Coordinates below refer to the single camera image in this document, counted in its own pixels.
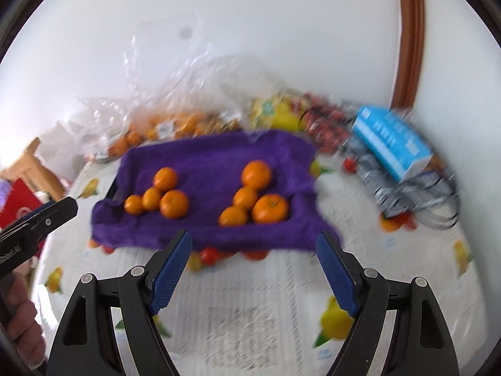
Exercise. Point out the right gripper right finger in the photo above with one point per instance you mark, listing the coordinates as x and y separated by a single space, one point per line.
420 344

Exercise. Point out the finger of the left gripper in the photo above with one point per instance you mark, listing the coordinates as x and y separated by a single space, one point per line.
37 225

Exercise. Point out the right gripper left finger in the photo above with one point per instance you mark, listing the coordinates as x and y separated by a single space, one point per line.
85 342

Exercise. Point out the oval orange kumquat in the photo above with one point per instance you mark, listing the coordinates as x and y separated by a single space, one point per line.
133 205

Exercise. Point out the small orange mandarin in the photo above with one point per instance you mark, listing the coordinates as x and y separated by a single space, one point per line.
151 199
233 216
245 198

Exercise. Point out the large mandarin with stem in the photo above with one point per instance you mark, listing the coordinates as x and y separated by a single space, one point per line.
270 208

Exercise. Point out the bag of red fruits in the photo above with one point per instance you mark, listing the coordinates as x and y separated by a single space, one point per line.
325 123

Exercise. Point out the person's left hand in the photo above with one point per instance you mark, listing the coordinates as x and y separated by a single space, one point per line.
23 329

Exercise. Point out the red box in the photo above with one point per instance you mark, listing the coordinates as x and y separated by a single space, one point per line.
20 202

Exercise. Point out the wooden chair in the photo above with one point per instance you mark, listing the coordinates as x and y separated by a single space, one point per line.
34 174

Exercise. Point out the clear bag of mandarins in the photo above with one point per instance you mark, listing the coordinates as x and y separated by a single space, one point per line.
103 129

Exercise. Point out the small red tomato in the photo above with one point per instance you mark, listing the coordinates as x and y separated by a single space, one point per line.
209 256

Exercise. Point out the purple towel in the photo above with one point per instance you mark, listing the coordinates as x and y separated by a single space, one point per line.
209 172

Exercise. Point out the small red fruit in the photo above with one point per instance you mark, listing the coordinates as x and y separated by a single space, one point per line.
349 165

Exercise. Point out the blue tissue pack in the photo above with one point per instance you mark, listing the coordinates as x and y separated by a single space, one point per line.
394 144

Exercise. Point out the clear plastic bag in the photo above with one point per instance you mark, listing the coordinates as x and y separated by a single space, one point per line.
179 89

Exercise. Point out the yellow fruit bag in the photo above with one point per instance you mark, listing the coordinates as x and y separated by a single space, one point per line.
282 112

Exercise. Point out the brown wooden door frame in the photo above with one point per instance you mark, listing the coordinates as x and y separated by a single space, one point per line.
411 51

